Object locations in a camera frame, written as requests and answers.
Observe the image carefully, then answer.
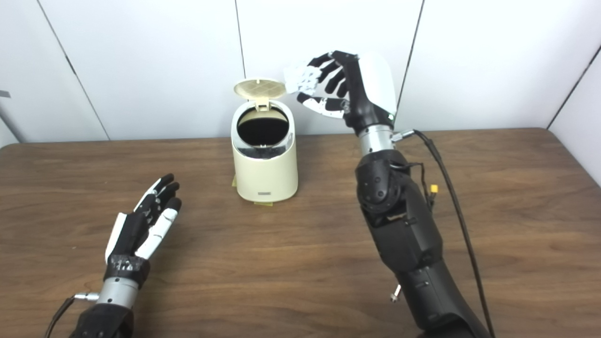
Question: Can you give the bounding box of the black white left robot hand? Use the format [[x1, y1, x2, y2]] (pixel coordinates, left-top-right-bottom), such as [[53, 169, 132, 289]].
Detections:
[[104, 174, 182, 288]]

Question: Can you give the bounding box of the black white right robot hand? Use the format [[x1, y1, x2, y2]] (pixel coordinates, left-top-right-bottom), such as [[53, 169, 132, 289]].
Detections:
[[296, 50, 397, 134]]

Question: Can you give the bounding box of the white paper ball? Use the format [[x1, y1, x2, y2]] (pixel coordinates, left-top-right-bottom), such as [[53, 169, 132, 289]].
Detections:
[[283, 63, 323, 95]]

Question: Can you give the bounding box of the cream round bin lid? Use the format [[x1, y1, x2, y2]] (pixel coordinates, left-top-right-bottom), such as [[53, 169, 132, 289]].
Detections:
[[233, 78, 287, 112]]

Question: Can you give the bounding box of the cream-colored bin body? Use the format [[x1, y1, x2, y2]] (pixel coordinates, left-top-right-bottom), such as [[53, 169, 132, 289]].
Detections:
[[231, 100, 299, 203]]

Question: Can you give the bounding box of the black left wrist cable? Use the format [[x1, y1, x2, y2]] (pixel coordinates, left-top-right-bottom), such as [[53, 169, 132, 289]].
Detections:
[[45, 292, 100, 338]]

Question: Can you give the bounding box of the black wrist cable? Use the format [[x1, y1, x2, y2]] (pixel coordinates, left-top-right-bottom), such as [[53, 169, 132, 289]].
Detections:
[[45, 292, 100, 338], [392, 129, 496, 338]]

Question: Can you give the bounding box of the yellow connector with thin wire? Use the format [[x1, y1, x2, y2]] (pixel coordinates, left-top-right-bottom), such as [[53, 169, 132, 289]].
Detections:
[[390, 162, 440, 208]]

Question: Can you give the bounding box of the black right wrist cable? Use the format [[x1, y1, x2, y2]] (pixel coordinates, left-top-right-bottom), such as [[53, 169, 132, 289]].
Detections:
[[392, 129, 496, 338]]

